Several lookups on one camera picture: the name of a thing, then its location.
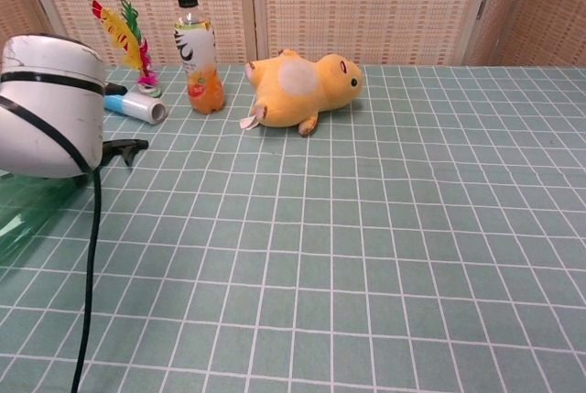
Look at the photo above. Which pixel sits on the colourful feather shuttlecock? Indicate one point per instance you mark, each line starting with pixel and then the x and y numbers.
pixel 130 47

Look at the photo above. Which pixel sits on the green checked tablecloth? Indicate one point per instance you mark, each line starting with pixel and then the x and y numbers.
pixel 366 251

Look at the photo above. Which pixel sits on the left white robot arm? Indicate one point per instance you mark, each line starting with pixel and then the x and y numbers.
pixel 46 104

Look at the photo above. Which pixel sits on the orange drink bottle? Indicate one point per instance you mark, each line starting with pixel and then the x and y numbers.
pixel 206 90

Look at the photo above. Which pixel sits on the metal screen hinge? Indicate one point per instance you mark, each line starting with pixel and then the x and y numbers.
pixel 481 7

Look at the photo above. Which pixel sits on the green plastic bottle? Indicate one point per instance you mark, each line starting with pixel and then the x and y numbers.
pixel 27 210

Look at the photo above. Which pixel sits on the yellow plush duck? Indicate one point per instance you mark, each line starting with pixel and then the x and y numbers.
pixel 297 100

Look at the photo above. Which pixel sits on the blue white plastic wrap roll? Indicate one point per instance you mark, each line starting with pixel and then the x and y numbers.
pixel 137 106

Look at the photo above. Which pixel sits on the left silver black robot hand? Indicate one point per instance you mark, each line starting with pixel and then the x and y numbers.
pixel 116 89

